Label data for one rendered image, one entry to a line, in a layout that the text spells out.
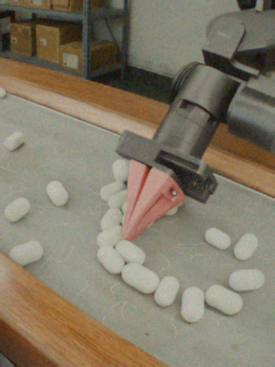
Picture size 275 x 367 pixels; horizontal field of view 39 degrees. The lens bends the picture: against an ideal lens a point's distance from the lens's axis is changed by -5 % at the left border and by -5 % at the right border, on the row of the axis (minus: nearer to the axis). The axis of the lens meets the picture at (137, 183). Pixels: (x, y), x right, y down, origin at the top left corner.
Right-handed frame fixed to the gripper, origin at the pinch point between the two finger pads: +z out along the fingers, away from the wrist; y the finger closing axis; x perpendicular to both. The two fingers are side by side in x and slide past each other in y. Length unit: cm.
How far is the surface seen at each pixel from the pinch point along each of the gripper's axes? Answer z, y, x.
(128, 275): 3.7, 3.5, -2.9
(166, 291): 3.1, 7.5, -2.7
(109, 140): -11.0, -17.0, 12.6
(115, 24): -136, -181, 168
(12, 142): -3.0, -25.6, 3.5
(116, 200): -2.6, -4.9, 2.7
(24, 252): 7.1, -5.9, -6.1
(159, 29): -137, -139, 165
